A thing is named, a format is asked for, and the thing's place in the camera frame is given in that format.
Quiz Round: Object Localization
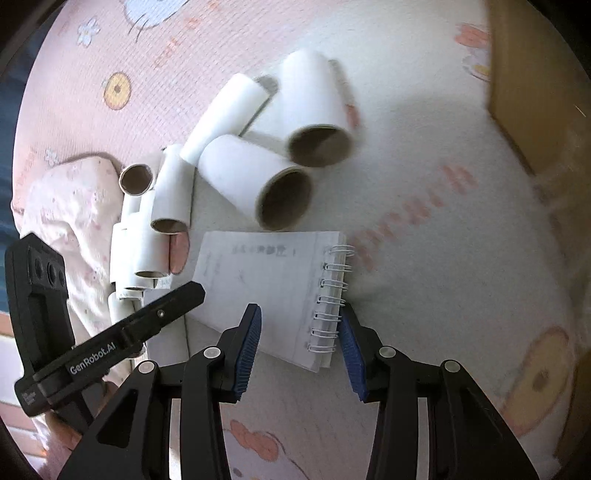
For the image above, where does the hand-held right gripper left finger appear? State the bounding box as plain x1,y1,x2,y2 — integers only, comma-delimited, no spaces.
58,303,262,480

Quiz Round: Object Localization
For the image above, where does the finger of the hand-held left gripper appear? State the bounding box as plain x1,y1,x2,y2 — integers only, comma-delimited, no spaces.
122,281,206,344

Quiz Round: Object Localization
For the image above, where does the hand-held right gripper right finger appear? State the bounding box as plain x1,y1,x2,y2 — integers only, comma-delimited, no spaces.
338,303,541,480

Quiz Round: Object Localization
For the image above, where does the white spiral notebook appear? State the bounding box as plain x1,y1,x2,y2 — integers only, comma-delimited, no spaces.
187,231,356,372

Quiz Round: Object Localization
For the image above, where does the pile of small paper tubes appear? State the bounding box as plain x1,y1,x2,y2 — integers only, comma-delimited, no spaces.
108,144,192,365

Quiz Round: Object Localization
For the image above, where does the large white cardboard tube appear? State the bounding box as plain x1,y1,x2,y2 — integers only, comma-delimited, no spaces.
198,135,315,232
279,50,358,168

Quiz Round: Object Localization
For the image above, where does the long slim white tube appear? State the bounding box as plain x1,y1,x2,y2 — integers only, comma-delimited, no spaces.
180,74,271,163

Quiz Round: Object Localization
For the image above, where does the brown cardboard box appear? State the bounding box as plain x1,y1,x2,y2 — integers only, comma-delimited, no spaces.
485,0,591,178

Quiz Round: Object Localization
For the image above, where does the pink floral quilt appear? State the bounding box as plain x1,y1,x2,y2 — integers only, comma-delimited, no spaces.
10,156,139,467

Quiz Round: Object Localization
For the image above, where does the pink cat print bed sheet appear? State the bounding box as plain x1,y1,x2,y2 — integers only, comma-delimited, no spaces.
10,0,587,480

